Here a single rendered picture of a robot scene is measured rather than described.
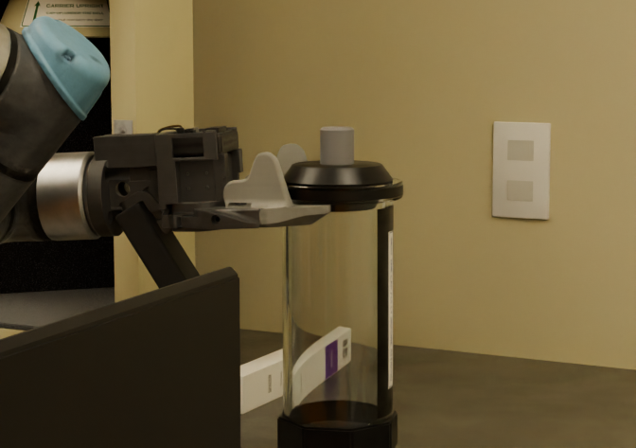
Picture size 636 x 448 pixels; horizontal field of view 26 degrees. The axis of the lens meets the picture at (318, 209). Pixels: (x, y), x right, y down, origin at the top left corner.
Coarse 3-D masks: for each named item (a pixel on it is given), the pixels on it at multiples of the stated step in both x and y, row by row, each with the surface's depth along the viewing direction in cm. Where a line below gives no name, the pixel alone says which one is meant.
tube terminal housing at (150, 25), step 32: (128, 0) 135; (160, 0) 139; (128, 32) 135; (160, 32) 139; (192, 32) 145; (128, 64) 136; (160, 64) 139; (192, 64) 145; (128, 96) 136; (160, 96) 140; (192, 96) 145; (160, 128) 140; (128, 256) 138; (192, 256) 147; (128, 288) 138
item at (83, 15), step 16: (16, 0) 145; (32, 0) 143; (48, 0) 142; (64, 0) 142; (80, 0) 142; (96, 0) 143; (16, 16) 144; (32, 16) 142; (48, 16) 142; (64, 16) 142; (80, 16) 142; (96, 16) 142; (80, 32) 141; (96, 32) 142
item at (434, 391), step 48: (240, 336) 175; (432, 384) 151; (480, 384) 151; (528, 384) 151; (576, 384) 151; (624, 384) 151; (240, 432) 132; (432, 432) 132; (480, 432) 132; (528, 432) 132; (576, 432) 132; (624, 432) 132
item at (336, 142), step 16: (336, 128) 112; (352, 128) 113; (320, 144) 113; (336, 144) 112; (352, 144) 112; (320, 160) 113; (336, 160) 112; (352, 160) 113; (288, 176) 112; (304, 176) 110; (320, 176) 109; (336, 176) 109; (352, 176) 109; (368, 176) 110; (384, 176) 111
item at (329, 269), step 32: (320, 224) 109; (352, 224) 109; (288, 256) 112; (320, 256) 110; (352, 256) 110; (288, 288) 112; (320, 288) 110; (352, 288) 110; (288, 320) 113; (320, 320) 110; (352, 320) 110; (288, 352) 113; (320, 352) 111; (352, 352) 111; (288, 384) 113; (320, 384) 111; (352, 384) 111; (288, 416) 114; (320, 416) 111; (352, 416) 111
